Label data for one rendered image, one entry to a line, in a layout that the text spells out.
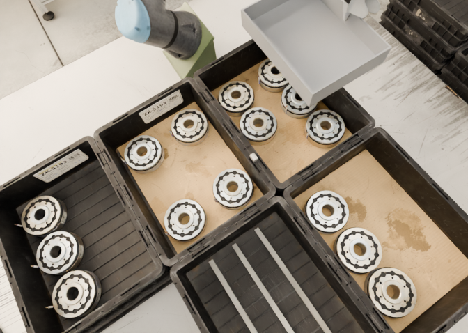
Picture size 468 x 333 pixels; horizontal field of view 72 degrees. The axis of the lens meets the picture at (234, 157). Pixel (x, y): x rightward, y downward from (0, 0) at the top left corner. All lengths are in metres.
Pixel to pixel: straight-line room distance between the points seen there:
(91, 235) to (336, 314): 0.62
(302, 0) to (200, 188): 0.54
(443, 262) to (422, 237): 0.07
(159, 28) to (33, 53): 1.69
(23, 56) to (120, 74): 1.44
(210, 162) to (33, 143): 0.65
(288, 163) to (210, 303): 0.40
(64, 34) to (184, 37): 1.63
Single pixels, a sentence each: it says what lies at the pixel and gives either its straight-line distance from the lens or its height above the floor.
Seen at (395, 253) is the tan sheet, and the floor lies 0.83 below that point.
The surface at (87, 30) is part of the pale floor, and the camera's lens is 2.55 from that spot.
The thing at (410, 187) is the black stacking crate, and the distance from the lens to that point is 0.90.
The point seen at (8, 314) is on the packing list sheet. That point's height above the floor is 0.70.
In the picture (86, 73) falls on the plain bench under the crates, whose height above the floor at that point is 0.70.
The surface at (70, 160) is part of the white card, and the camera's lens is 0.94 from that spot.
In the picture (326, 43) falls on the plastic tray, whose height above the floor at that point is 1.05.
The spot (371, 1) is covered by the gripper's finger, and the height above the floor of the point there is 1.11.
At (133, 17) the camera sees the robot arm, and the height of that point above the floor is 1.00.
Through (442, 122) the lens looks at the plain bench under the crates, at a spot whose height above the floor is 0.70.
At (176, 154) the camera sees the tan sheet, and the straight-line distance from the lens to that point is 0.90.
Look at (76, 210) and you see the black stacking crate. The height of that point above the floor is 0.83.
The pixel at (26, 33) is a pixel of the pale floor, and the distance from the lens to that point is 2.76.
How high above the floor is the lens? 1.64
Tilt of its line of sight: 68 degrees down
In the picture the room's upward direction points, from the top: 10 degrees counter-clockwise
